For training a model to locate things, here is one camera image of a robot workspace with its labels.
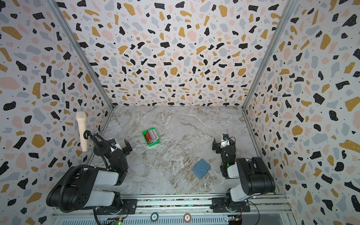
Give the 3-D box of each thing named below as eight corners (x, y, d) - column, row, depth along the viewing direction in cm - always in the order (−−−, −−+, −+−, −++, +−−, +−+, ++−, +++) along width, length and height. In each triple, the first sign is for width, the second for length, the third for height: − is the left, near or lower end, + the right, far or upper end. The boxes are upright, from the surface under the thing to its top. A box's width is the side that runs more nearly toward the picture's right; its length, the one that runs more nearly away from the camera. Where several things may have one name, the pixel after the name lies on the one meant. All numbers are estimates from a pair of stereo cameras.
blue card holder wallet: (191, 169, 89) (191, 168, 88) (201, 159, 94) (201, 158, 92) (201, 179, 85) (201, 178, 84) (211, 168, 90) (211, 166, 89)
